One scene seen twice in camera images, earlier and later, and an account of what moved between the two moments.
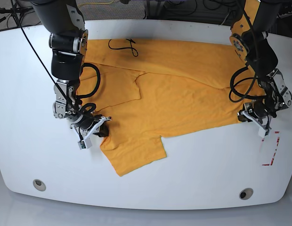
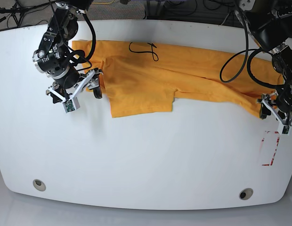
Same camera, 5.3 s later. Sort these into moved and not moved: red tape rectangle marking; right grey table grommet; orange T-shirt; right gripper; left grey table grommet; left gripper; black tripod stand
Moved: right gripper; orange T-shirt; left gripper
Not moved: right grey table grommet; black tripod stand; left grey table grommet; red tape rectangle marking
